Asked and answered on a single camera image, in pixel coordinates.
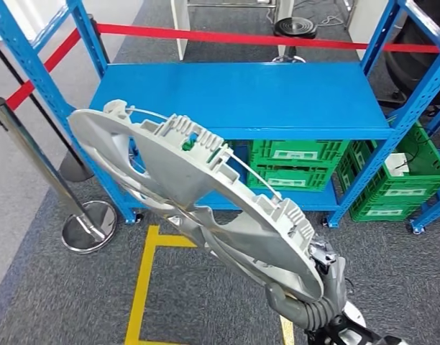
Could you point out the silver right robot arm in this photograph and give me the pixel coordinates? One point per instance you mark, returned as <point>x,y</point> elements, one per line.
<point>317,316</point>

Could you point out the yellow tape square outline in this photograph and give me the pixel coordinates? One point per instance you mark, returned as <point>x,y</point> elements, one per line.
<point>144,285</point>

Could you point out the blue metal shelf rack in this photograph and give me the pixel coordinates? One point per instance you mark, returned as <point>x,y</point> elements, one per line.
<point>241,95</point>
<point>432,209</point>

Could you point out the small white box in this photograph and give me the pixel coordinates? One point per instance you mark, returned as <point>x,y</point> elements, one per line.
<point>396,164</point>

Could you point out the short red barrier belt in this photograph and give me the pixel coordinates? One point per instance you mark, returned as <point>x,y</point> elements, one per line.
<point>43,64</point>

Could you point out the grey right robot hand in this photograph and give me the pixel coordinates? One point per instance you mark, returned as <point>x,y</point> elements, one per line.
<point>335,281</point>

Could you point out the black rubber tyre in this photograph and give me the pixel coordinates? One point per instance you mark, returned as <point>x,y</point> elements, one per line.
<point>414,66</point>

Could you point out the long red barrier belt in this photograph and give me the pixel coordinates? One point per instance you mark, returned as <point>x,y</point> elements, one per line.
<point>241,38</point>

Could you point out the dark belt post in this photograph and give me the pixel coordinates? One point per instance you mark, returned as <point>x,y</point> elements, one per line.
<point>102,47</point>

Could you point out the chrome stanchion post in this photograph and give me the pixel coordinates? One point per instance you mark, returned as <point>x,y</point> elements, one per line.
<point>87,228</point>

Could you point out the grey plastic wheel cover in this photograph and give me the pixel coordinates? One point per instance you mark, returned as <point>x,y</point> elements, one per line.
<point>169,166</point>

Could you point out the large green plastic crate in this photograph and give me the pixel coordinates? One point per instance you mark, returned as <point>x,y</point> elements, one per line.
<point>432,162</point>
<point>367,212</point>

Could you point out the black round ribbed disc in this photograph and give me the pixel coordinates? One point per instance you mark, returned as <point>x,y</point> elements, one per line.
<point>295,27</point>

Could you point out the white cabinet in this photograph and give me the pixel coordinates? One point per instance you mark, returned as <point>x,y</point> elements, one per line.
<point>365,21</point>

